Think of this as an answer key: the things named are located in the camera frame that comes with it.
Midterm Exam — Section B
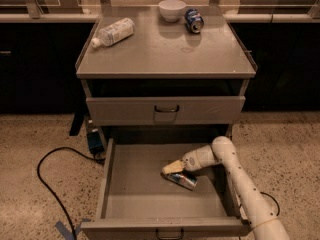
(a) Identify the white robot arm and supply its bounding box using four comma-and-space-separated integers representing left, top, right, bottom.
162, 136, 290, 240

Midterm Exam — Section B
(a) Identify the redbull can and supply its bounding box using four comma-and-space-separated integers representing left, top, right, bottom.
161, 172, 197, 190

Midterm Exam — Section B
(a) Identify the white bowl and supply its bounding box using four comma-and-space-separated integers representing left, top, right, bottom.
158, 0, 186, 22

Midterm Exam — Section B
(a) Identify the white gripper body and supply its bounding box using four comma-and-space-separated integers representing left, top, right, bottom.
181, 151, 201, 172

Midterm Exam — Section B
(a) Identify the grey drawer cabinet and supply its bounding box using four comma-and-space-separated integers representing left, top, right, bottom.
77, 6, 256, 144

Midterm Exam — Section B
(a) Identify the closed grey top drawer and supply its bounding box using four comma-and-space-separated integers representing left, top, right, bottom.
86, 96, 245, 126

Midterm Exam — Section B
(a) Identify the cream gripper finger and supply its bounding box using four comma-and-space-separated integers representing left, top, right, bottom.
162, 160, 184, 174

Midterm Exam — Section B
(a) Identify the open grey middle drawer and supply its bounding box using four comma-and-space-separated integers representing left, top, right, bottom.
81, 139, 250, 240

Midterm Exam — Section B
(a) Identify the black cable right floor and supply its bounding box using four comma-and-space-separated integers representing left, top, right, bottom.
260, 191, 281, 217

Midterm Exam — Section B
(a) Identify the blue pepsi can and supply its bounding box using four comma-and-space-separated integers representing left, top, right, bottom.
184, 8, 204, 34

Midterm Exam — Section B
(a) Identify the blue power adapter box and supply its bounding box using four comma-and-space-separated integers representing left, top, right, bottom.
87, 129, 104, 154

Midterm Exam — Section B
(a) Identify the clear plastic water bottle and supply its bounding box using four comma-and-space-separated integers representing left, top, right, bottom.
91, 18, 135, 48

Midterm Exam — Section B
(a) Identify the black cable left floor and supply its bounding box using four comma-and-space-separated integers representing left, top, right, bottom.
36, 146, 106, 240

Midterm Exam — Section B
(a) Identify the blue tape floor mark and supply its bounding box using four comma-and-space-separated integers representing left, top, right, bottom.
55, 218, 90, 240

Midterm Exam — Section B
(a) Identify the white counter rail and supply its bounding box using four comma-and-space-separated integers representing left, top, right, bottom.
0, 14, 320, 23

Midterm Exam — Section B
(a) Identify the black cable floor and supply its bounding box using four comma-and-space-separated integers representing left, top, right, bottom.
36, 146, 106, 240
260, 191, 281, 217

